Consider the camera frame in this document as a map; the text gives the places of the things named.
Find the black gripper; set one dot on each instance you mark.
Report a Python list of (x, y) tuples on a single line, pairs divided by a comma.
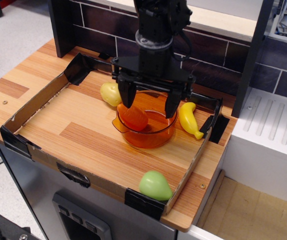
[(157, 70)]

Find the orange plastic carrot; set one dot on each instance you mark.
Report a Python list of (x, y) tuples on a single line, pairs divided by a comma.
[(134, 118)]

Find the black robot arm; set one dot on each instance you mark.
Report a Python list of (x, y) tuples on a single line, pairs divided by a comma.
[(159, 21)]

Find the orange transparent plastic pot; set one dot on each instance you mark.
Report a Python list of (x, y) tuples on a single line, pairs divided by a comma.
[(159, 129)]

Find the yellow plastic banana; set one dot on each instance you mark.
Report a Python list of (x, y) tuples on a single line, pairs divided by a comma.
[(188, 121)]

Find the yellow plastic potato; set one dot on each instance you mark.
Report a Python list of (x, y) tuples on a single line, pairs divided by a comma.
[(109, 92)]

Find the dark tile backsplash panel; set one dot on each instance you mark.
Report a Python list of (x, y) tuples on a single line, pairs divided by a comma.
[(216, 60)]

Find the green plastic pear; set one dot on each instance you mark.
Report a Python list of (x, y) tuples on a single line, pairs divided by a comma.
[(154, 185)]

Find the white toy sink drainboard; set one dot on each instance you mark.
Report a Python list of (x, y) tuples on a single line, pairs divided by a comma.
[(256, 154)]

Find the grey oven control panel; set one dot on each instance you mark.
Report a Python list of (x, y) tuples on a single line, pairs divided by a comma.
[(78, 223)]

